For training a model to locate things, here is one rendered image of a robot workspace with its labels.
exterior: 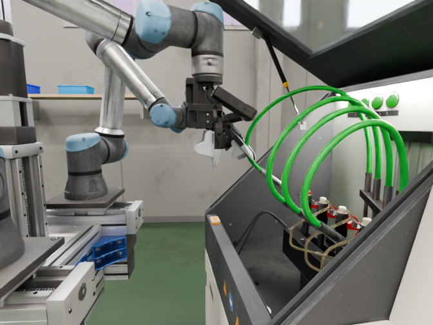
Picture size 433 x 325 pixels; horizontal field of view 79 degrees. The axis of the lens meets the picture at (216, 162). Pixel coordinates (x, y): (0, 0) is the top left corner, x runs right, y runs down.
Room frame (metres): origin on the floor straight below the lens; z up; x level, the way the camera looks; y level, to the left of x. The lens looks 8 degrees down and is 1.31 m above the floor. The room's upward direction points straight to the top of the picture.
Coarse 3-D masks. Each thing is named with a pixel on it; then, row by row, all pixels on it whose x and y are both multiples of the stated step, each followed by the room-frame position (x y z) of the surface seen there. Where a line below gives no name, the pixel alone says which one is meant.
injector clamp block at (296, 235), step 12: (288, 228) 0.80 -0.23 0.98; (312, 228) 0.80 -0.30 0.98; (288, 240) 0.76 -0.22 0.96; (300, 240) 0.71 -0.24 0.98; (312, 240) 0.75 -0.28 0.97; (324, 240) 0.71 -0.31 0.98; (288, 252) 0.76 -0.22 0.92; (300, 252) 0.69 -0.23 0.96; (300, 264) 0.68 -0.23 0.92; (312, 264) 0.63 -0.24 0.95; (324, 264) 0.58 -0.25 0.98; (300, 276) 0.68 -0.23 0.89; (312, 276) 0.63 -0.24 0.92; (300, 288) 0.68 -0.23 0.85
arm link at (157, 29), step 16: (144, 0) 0.54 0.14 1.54; (144, 16) 0.53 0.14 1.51; (160, 16) 0.54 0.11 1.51; (176, 16) 0.56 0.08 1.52; (192, 16) 0.58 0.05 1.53; (144, 32) 0.54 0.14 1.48; (160, 32) 0.55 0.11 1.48; (176, 32) 0.56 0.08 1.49; (192, 32) 0.58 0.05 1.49; (160, 48) 0.62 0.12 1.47
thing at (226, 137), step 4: (224, 124) 0.92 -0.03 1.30; (228, 124) 0.89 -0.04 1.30; (232, 124) 0.93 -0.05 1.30; (208, 128) 0.96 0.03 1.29; (224, 128) 0.90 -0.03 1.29; (228, 128) 0.89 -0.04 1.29; (232, 128) 0.88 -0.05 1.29; (236, 128) 0.94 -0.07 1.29; (224, 132) 0.90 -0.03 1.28; (228, 132) 0.88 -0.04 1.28; (236, 132) 0.88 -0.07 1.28; (224, 136) 0.89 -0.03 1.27; (228, 136) 0.89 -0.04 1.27; (240, 136) 0.91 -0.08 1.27; (224, 140) 0.89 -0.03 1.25; (228, 140) 0.88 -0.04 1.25; (224, 144) 0.88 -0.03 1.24; (228, 144) 0.92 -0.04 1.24; (224, 148) 0.95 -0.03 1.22; (228, 148) 0.94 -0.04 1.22
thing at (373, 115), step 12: (348, 108) 0.60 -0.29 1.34; (360, 108) 0.60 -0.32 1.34; (324, 120) 0.59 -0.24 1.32; (312, 132) 0.58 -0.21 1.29; (384, 132) 0.62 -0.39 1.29; (300, 144) 0.58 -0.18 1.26; (288, 168) 0.57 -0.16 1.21; (288, 192) 0.58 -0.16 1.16; (384, 192) 0.63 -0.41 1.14; (288, 204) 0.58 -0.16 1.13; (384, 204) 0.62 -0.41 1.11; (300, 216) 0.58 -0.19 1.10
